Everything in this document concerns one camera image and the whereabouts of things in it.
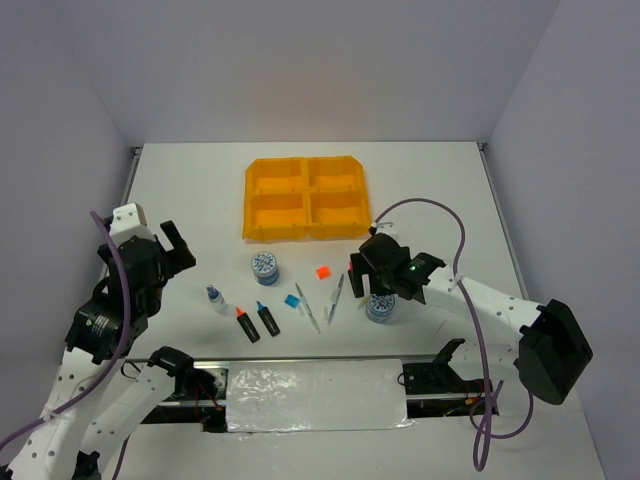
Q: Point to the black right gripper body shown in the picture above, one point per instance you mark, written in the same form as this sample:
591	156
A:
379	281

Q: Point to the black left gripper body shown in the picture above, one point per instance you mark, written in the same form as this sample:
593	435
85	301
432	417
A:
172	263

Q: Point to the orange highlighter cap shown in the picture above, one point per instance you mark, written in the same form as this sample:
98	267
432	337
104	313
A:
323	272

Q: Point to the round blue-white tin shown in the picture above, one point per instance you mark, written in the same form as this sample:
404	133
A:
264	266
379	308

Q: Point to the small glue bottle blue cap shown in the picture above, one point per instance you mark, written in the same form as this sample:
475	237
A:
218	302

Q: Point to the black highlighter orange tip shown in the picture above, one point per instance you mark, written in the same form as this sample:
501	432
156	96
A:
247	325

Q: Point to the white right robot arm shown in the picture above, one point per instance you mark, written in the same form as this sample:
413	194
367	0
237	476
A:
552	350

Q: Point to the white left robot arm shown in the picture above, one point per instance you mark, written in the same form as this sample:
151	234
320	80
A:
73	438

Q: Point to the yellow clear pen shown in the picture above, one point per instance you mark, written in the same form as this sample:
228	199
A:
363	303

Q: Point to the blue clear pen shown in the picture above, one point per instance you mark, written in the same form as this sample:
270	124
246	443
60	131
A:
335	299

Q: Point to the green clear pen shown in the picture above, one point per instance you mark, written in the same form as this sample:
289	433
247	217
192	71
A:
307	308

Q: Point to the blue highlighter cap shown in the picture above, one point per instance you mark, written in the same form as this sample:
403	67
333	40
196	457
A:
292	301

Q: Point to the orange four-compartment organizer tray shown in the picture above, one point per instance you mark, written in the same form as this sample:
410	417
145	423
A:
297	198

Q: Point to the black highlighter blue tip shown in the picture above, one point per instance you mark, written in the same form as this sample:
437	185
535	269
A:
268	319

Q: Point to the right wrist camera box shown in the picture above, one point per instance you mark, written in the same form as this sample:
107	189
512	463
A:
385	227

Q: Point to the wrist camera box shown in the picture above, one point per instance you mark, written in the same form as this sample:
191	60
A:
128	221
385	227

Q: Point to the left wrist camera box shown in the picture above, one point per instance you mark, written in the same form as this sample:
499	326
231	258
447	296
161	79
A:
128	221

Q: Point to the black mounting rail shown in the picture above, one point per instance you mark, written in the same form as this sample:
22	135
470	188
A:
433	390

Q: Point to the foil-covered base plate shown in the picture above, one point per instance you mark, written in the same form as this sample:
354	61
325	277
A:
306	396

